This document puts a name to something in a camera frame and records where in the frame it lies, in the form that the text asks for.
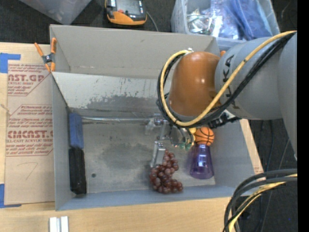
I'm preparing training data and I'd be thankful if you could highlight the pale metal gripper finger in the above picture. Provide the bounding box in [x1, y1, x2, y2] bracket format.
[145, 114, 168, 135]
[150, 141, 168, 168]

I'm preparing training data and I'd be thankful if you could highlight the red toy grape bunch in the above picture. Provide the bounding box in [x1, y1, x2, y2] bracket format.
[149, 149, 184, 194]

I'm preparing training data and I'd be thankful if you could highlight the small orange basketball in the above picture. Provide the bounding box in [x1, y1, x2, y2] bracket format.
[193, 127, 215, 146]

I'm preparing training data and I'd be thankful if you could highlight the clear purple cup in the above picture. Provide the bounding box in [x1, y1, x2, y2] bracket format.
[189, 144, 215, 180]

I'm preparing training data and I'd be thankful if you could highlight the grey metal bin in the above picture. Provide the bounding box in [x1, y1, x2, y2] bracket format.
[49, 24, 257, 212]

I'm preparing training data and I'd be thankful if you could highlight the blue sponge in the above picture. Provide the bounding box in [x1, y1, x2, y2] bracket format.
[68, 112, 85, 150]

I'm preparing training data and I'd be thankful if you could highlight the dark green flat block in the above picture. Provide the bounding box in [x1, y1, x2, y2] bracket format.
[68, 147, 87, 195]

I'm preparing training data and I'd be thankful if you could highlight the brown cardboard board red print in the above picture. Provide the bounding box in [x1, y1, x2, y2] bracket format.
[0, 42, 264, 209]

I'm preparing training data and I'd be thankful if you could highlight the black cylinder on white bracket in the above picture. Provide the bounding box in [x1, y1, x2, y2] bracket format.
[206, 112, 241, 130]

